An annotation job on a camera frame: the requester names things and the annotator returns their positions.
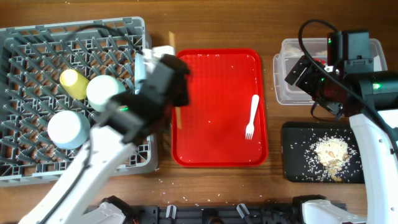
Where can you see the black plastic tray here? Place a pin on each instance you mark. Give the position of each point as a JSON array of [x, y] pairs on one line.
[[300, 164]]

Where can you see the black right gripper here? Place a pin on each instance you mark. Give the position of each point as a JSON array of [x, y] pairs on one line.
[[304, 83]]

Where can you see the white plastic fork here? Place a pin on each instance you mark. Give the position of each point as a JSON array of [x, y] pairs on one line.
[[249, 131]]

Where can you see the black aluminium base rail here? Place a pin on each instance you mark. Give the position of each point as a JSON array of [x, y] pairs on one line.
[[272, 213]]

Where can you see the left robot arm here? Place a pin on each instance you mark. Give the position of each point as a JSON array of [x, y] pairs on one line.
[[124, 124]]

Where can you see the grey plastic dishwasher rack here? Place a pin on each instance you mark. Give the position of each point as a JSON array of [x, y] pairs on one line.
[[32, 60]]

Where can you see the light blue bowl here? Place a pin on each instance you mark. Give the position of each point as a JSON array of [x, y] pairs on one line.
[[68, 129]]

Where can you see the red snack wrapper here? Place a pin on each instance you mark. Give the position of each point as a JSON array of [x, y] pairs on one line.
[[323, 62]]

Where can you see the wooden chopstick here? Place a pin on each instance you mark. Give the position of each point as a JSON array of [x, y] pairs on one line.
[[177, 109]]

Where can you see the green bowl with food scraps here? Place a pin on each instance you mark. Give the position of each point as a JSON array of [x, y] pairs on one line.
[[101, 89]]

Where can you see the clear plastic bin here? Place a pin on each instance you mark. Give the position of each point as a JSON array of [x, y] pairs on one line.
[[289, 55]]

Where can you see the yellow plastic cup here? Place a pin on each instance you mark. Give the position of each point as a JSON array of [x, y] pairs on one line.
[[74, 83]]

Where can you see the red plastic tray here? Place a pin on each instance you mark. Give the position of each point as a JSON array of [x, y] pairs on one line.
[[221, 85]]

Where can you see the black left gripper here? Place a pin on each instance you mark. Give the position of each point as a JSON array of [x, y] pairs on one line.
[[183, 97]]

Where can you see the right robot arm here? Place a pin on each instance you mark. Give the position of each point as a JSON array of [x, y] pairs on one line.
[[369, 99]]

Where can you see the light blue round plate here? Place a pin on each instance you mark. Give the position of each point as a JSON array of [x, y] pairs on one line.
[[140, 71]]

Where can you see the rice and food scraps pile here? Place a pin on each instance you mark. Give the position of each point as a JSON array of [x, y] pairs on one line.
[[333, 154]]

